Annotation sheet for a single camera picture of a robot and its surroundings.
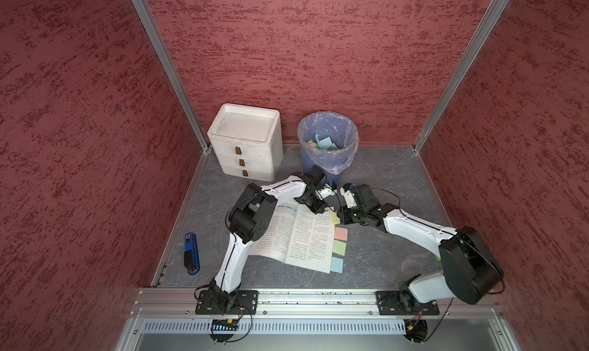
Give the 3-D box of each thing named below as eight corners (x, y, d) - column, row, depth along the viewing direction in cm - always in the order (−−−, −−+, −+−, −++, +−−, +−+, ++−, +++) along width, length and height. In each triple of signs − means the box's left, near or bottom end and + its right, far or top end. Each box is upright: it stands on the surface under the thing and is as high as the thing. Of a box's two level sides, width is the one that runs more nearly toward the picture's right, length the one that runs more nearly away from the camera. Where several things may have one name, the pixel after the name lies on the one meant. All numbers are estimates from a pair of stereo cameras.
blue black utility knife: (190, 276, 81) (184, 271, 77) (188, 239, 90) (182, 234, 85) (200, 272, 82) (194, 267, 78) (197, 236, 91) (192, 231, 86)
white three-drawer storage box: (221, 181, 108) (203, 142, 87) (231, 144, 124) (218, 104, 104) (280, 181, 108) (276, 143, 88) (283, 144, 124) (280, 104, 104)
